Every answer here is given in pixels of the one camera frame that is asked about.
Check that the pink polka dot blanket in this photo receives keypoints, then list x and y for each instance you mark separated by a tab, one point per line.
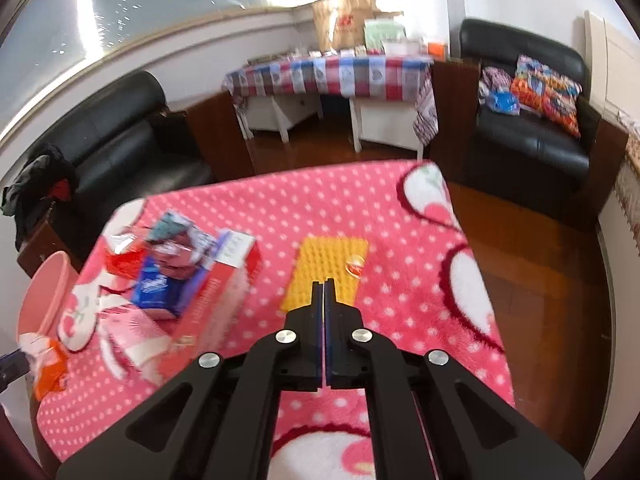
350	210

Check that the blue tissue packet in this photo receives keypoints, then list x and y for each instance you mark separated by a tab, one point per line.
160	287

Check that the pink white packet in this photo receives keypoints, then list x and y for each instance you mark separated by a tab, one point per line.
135	335

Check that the pink plastic bucket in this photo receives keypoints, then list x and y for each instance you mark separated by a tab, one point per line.
45	285

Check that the blue plastic packet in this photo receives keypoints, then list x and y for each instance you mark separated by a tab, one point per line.
504	102

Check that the white wall panel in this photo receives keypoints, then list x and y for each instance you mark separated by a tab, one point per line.
615	60

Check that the row of small boxes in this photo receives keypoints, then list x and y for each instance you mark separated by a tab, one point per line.
320	53

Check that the dark wooden armrest panel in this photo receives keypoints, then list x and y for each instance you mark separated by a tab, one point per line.
42	247
220	135

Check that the black leather armchair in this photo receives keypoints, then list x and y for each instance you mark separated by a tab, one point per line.
525	150

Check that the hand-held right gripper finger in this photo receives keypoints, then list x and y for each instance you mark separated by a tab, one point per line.
328	345
320	345

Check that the dark clothes pile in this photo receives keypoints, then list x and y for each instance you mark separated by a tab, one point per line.
32	185

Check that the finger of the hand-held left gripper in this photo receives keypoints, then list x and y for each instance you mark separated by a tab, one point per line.
11	367

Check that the long red cardboard box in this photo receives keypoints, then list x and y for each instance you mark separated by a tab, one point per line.
220	300

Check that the checkered tablecloth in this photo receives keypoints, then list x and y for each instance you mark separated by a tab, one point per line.
350	72

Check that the beige lace cloth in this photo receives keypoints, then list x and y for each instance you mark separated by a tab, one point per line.
631	180

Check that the colourful patterned pillow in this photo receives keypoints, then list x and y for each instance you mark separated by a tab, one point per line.
547	92

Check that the pale green box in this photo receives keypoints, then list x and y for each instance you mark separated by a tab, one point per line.
382	35

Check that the blue white patterned packet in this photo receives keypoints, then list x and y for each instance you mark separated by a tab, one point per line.
175	247

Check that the black leather sofa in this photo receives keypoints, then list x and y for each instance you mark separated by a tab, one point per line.
125	135

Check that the yellow foam fruit net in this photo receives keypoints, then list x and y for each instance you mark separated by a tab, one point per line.
320	260

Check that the red garment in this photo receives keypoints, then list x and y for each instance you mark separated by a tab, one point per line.
61	190

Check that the brown paper bag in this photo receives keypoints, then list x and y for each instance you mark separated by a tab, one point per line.
345	20

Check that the white table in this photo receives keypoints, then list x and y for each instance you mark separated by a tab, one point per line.
290	115

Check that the orange plastic wrapper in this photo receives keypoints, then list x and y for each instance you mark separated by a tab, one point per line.
50	370

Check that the small orange box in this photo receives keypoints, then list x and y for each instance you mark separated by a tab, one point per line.
436	51

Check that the red crinkled wrapper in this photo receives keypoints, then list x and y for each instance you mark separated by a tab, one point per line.
125	262

